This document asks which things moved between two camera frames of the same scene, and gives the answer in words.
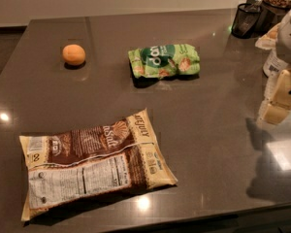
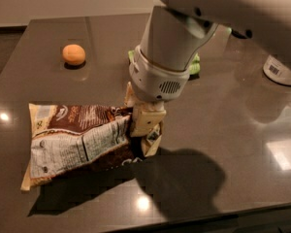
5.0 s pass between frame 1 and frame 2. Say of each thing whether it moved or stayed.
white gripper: moved
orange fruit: stayed
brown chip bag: moved
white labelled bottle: stayed
